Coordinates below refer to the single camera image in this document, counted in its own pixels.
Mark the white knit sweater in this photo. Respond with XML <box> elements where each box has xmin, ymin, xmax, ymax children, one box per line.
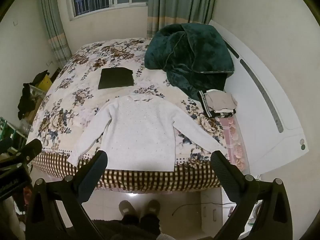
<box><xmin>67</xmin><ymin>94</ymin><xmax>228</xmax><ymax>172</ymax></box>

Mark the black folded garment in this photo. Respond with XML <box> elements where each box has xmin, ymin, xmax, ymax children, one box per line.
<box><xmin>98</xmin><ymin>67</ymin><xmax>134</xmax><ymax>90</ymax></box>

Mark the small black cloth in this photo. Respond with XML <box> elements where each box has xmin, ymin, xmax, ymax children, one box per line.
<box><xmin>32</xmin><ymin>70</ymin><xmax>50</xmax><ymax>84</ymax></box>

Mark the dark green plush blanket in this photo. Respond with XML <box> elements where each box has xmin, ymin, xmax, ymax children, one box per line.
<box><xmin>144</xmin><ymin>23</ymin><xmax>235</xmax><ymax>100</ymax></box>

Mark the floral bedspread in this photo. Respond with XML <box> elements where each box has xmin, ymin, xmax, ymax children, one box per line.
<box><xmin>26</xmin><ymin>38</ymin><xmax>244</xmax><ymax>193</ymax></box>

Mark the narrow green curtain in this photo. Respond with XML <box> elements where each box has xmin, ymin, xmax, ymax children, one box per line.
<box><xmin>37</xmin><ymin>0</ymin><xmax>73</xmax><ymax>67</ymax></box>

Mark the black hanging garment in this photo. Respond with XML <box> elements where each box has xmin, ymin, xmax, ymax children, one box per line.
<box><xmin>17</xmin><ymin>82</ymin><xmax>38</xmax><ymax>120</ymax></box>

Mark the person's dark fleece jacket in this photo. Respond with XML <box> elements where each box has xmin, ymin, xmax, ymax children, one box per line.
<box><xmin>91</xmin><ymin>219</ymin><xmax>163</xmax><ymax>240</ymax></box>

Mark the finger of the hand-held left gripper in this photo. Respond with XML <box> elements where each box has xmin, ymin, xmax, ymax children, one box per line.
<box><xmin>0</xmin><ymin>138</ymin><xmax>42</xmax><ymax>171</ymax></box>
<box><xmin>0</xmin><ymin>137</ymin><xmax>13</xmax><ymax>153</ymax></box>

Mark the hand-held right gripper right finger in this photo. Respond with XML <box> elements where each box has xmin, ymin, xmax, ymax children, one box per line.
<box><xmin>210</xmin><ymin>150</ymin><xmax>293</xmax><ymax>240</ymax></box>

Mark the stack of folded clothes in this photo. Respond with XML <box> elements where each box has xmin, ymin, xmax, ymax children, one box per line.
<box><xmin>199</xmin><ymin>90</ymin><xmax>237</xmax><ymax>118</ymax></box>

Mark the green wire rack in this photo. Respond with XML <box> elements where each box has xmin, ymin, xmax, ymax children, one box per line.
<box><xmin>0</xmin><ymin>117</ymin><xmax>28</xmax><ymax>155</ymax></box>

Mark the white nightstand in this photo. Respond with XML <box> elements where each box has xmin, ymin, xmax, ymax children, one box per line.
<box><xmin>200</xmin><ymin>175</ymin><xmax>262</xmax><ymax>240</ymax></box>

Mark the white headboard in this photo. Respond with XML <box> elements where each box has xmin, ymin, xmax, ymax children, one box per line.
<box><xmin>209</xmin><ymin>20</ymin><xmax>309</xmax><ymax>175</ymax></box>

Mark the wide green curtain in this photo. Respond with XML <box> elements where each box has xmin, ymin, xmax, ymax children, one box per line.
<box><xmin>146</xmin><ymin>0</ymin><xmax>219</xmax><ymax>38</ymax></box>

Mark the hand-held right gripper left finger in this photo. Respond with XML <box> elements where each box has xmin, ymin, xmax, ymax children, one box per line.
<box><xmin>25</xmin><ymin>150</ymin><xmax>108</xmax><ymax>240</ymax></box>

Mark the pink floral sheet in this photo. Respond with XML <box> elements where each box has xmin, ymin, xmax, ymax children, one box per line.
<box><xmin>219</xmin><ymin>116</ymin><xmax>247</xmax><ymax>171</ymax></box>

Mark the grey slipper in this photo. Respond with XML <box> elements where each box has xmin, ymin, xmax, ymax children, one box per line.
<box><xmin>140</xmin><ymin>199</ymin><xmax>160</xmax><ymax>218</ymax></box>
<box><xmin>118</xmin><ymin>200</ymin><xmax>137</xmax><ymax>218</ymax></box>

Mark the black cable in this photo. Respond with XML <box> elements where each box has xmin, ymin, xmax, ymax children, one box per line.
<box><xmin>172</xmin><ymin>202</ymin><xmax>224</xmax><ymax>217</ymax></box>

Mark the white rack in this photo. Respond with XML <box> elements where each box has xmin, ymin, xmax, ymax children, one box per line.
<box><xmin>29</xmin><ymin>85</ymin><xmax>47</xmax><ymax>98</ymax></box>

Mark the yellow box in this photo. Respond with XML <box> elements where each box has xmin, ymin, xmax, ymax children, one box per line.
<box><xmin>37</xmin><ymin>75</ymin><xmax>53</xmax><ymax>93</ymax></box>

